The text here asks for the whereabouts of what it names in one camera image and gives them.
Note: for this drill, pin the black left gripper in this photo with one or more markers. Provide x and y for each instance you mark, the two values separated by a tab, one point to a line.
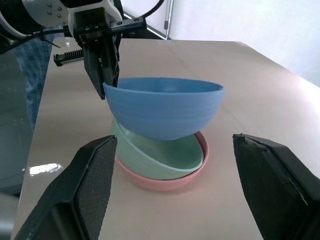
91	25

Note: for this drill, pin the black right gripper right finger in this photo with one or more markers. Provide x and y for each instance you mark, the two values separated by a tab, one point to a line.
272	180

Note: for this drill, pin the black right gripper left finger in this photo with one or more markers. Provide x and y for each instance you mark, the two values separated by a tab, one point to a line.
82	190

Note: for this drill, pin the blue plastic bowl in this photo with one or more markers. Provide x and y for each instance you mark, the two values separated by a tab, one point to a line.
162	110

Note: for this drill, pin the pink plastic bowl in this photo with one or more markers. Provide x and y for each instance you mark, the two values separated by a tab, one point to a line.
160	183

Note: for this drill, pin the green plastic bowl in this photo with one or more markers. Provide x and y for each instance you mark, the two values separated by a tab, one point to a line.
155	156

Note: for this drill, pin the blue checked cloth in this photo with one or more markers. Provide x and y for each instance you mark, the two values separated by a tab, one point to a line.
30	75

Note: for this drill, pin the grey metal pole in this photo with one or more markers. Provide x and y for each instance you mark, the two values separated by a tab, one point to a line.
168	20

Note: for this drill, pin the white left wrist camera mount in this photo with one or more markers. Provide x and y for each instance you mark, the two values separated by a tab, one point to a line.
50	10

